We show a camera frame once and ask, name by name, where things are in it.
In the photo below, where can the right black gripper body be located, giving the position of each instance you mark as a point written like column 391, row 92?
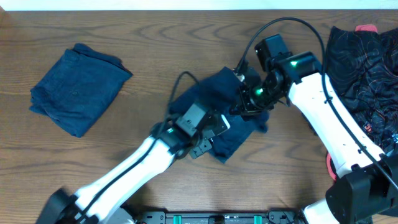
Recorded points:
column 259, row 98

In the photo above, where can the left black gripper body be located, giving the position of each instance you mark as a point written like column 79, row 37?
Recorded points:
column 199, row 147

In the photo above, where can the navy blue shorts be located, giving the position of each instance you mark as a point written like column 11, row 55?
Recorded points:
column 220, row 91

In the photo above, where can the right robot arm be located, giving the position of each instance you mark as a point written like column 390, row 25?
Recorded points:
column 366, row 181

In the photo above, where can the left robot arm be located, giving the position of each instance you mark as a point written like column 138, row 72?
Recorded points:
column 97, row 202

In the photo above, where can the black patterned sports garment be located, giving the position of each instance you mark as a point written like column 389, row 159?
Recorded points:
column 362, row 66

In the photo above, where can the folded navy blue garment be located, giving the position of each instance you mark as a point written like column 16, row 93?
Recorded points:
column 79, row 88

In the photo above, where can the black mounting rail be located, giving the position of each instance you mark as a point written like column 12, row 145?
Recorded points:
column 271, row 217

